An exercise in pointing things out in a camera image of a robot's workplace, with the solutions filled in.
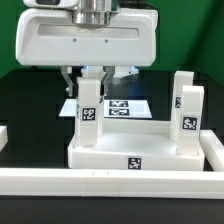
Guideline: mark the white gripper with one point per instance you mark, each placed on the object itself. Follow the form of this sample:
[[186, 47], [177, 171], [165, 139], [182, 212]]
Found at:
[[49, 38]]

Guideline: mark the white desk top tray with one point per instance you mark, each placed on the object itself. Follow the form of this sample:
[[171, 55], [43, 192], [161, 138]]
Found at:
[[128, 144]]

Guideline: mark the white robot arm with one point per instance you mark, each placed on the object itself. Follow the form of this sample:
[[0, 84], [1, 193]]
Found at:
[[85, 12]]

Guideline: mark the tag sheet on table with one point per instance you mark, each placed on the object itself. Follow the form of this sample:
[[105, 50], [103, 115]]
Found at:
[[113, 108]]

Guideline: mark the white left fence piece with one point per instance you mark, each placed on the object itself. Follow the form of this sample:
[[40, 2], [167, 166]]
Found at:
[[3, 137]]

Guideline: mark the white front fence bar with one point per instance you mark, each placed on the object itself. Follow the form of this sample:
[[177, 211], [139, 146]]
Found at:
[[111, 183]]

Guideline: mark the white fence bar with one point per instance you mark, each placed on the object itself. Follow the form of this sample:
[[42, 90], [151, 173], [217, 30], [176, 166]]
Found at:
[[111, 183], [213, 149]]

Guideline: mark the white right fence bar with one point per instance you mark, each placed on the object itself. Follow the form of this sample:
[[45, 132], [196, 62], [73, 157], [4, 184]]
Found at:
[[213, 149]]

